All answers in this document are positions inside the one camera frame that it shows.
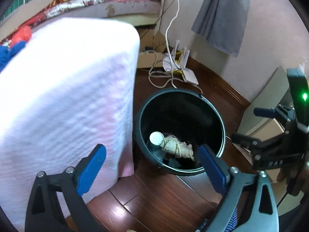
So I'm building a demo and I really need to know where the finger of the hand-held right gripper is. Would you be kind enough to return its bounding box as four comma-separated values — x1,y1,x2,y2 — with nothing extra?
253,104,296,123
232,133,291,154

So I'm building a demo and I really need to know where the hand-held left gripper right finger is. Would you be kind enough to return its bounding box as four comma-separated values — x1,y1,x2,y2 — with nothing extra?
198,144,279,232

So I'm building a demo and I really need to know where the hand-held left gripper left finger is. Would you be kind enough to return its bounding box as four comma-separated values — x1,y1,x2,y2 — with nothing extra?
24,144,107,232

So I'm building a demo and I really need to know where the beige paper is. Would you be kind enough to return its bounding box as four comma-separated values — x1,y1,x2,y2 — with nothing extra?
161,136,195,160

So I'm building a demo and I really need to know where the blue patterned paper cup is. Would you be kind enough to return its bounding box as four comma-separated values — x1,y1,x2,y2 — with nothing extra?
148,131,167,160

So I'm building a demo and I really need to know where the black trash bin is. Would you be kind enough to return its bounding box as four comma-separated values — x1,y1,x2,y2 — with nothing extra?
133,89,227,176

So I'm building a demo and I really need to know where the red mesh bag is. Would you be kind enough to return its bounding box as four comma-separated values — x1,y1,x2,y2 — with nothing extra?
10,25,32,46

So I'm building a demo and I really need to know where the person's right hand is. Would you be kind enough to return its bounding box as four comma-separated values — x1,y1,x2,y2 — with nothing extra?
277,162,309,194

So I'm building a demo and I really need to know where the light framed cabinet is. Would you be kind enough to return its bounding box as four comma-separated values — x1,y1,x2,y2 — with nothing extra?
236,65,296,183

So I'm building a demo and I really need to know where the blue striped cloth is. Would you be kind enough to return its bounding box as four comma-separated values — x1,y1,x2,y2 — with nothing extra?
226,209,239,232

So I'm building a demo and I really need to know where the white flat modem box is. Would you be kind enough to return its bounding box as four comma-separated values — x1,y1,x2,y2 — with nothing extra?
181,68,199,86

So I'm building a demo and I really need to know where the pink floral tablecloth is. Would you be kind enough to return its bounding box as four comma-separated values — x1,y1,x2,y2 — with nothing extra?
0,17,141,231

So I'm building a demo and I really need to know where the white router with antennas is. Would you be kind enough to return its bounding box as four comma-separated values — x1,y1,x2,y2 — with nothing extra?
163,41,190,72

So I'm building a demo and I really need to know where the grey curtain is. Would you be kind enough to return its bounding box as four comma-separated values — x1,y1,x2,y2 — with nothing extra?
191,0,252,58

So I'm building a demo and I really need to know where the cardboard box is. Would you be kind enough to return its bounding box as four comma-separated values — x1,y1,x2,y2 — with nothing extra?
137,28,170,69

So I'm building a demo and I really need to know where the bed with floral sheet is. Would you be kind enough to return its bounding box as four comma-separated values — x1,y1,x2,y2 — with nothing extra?
0,0,163,40

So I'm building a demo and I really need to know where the window with green curtain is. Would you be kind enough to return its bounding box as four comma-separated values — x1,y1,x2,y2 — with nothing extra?
0,0,32,23

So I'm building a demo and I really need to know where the yellow network cable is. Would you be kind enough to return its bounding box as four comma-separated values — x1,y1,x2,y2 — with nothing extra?
173,49,187,75

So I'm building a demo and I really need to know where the white cable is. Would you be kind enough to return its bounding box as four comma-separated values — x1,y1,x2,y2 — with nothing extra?
148,0,204,95

